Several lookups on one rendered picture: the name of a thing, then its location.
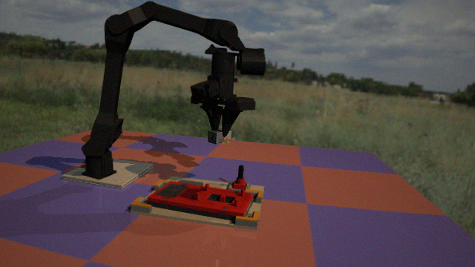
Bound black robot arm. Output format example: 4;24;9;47
81;1;266;179

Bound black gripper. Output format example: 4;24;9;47
191;73;255;136

